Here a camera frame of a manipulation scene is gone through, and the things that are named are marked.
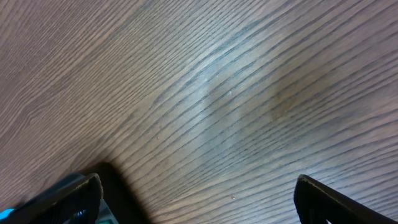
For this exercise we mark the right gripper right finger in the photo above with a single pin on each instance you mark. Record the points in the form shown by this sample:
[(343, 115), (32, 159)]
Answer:
[(317, 203)]

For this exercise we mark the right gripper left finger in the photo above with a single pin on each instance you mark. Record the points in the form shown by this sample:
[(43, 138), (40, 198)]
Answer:
[(68, 205)]

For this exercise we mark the black water tray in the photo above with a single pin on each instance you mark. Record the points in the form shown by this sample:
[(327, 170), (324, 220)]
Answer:
[(105, 214)]

